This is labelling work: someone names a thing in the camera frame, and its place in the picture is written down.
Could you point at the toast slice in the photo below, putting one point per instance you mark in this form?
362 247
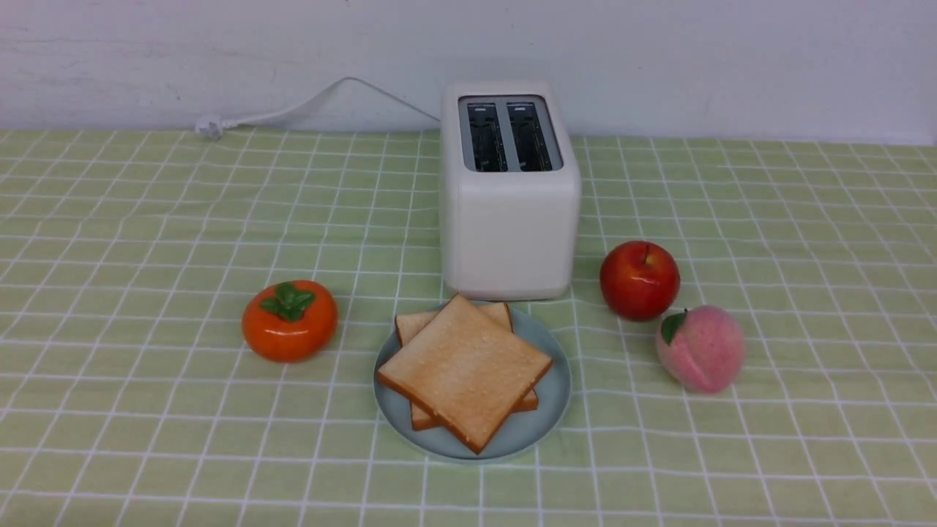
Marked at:
408 325
466 370

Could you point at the white two-slot toaster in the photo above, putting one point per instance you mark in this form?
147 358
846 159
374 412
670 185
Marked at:
510 190

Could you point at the red apple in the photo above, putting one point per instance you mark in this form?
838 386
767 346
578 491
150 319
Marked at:
639 280

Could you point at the light blue round plate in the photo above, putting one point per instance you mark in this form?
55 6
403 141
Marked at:
521 431

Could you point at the orange persimmon with green leaf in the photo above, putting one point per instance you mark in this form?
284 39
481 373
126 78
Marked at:
290 322

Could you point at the pink peach with leaf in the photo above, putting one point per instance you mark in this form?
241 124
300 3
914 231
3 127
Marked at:
703 348

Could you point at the green checkered tablecloth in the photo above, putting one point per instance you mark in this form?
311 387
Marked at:
130 398

